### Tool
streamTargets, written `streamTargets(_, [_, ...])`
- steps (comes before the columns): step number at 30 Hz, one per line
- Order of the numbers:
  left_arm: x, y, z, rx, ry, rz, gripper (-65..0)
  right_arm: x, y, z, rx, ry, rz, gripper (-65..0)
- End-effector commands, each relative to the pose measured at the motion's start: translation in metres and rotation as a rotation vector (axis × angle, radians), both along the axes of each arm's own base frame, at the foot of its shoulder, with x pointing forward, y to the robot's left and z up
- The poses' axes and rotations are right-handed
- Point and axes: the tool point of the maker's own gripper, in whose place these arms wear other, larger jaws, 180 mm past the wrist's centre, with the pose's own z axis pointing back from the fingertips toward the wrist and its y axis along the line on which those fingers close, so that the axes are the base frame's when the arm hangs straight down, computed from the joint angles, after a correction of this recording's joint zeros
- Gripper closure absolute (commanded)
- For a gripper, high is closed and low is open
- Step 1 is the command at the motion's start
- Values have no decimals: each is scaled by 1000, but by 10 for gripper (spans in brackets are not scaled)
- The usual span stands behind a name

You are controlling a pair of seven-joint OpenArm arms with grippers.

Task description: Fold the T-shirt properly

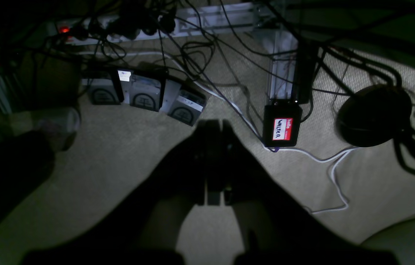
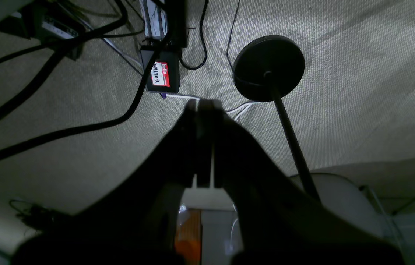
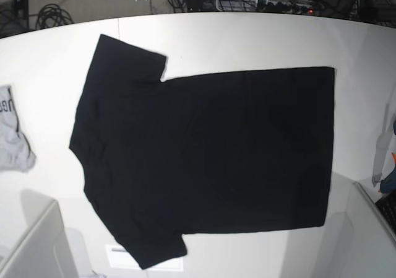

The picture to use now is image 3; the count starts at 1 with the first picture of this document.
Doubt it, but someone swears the black T-shirt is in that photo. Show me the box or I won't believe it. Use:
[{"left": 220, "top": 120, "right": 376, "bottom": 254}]
[{"left": 69, "top": 35, "right": 335, "bottom": 269}]

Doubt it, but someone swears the grey printed T-shirt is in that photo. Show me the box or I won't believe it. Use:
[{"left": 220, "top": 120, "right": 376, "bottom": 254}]
[{"left": 1, "top": 85, "right": 36, "bottom": 172}]

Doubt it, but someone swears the black power strip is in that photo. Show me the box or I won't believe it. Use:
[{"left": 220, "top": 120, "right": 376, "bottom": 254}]
[{"left": 256, "top": 2, "right": 315, "bottom": 15}]

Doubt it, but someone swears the white partition panel left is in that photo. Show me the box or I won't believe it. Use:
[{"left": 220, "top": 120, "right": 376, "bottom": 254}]
[{"left": 1, "top": 200, "right": 79, "bottom": 277}]

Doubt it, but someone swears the white partition panel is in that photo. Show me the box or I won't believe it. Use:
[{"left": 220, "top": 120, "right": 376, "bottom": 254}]
[
  {"left": 343, "top": 182, "right": 395, "bottom": 277},
  {"left": 1, "top": 200, "right": 79, "bottom": 277}
]

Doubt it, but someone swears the black keyboard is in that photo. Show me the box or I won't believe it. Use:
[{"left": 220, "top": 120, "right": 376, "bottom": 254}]
[{"left": 376, "top": 193, "right": 396, "bottom": 232}]

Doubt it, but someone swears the white partition panel right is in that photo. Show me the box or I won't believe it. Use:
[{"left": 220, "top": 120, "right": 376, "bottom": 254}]
[{"left": 343, "top": 182, "right": 395, "bottom": 277}]

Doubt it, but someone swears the grey strap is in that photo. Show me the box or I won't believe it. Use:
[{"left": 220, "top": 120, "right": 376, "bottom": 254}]
[{"left": 371, "top": 104, "right": 393, "bottom": 188}]

